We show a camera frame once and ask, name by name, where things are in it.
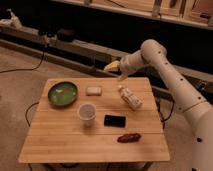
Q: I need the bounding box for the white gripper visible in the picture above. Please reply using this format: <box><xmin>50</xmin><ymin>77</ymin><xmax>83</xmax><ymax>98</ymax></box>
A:
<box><xmin>104</xmin><ymin>56</ymin><xmax>135</xmax><ymax>81</ymax></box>

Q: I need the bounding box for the green ceramic bowl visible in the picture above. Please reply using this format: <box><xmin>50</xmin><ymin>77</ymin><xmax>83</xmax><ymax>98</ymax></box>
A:
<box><xmin>48</xmin><ymin>81</ymin><xmax>78</xmax><ymax>107</ymax></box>

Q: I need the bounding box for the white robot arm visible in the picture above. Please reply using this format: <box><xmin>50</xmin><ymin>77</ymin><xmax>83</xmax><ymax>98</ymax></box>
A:
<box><xmin>104</xmin><ymin>39</ymin><xmax>213</xmax><ymax>171</ymax></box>

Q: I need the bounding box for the white plastic bottle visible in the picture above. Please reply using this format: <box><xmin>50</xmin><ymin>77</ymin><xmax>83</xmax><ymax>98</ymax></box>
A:
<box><xmin>118</xmin><ymin>85</ymin><xmax>142</xmax><ymax>110</ymax></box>

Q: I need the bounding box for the clear plastic cup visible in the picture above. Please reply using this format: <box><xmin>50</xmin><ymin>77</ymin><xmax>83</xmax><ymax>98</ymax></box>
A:
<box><xmin>78</xmin><ymin>103</ymin><xmax>96</xmax><ymax>127</ymax></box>

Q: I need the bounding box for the black rectangular box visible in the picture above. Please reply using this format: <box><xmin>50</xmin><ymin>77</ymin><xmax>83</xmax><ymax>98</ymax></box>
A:
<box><xmin>104</xmin><ymin>115</ymin><xmax>126</xmax><ymax>128</ymax></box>

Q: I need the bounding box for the black device on ledge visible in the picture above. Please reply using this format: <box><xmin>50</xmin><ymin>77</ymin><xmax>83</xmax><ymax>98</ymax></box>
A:
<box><xmin>57</xmin><ymin>29</ymin><xmax>75</xmax><ymax>42</ymax></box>

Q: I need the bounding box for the wooden table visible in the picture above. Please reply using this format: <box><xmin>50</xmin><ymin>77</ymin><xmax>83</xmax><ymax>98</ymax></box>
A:
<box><xmin>19</xmin><ymin>78</ymin><xmax>170</xmax><ymax>163</ymax></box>

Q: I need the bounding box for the brown sausage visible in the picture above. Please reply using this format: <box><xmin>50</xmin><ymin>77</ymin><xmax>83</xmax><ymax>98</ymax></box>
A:
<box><xmin>117</xmin><ymin>133</ymin><xmax>141</xmax><ymax>143</ymax></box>

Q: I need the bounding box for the white object on ledge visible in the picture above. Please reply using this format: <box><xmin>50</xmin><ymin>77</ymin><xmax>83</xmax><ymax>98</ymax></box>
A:
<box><xmin>0</xmin><ymin>9</ymin><xmax>22</xmax><ymax>29</ymax></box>

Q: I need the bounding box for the black floor cable left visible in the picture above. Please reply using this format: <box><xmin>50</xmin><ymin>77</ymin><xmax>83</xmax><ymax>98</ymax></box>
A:
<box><xmin>0</xmin><ymin>44</ymin><xmax>46</xmax><ymax>75</ymax></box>

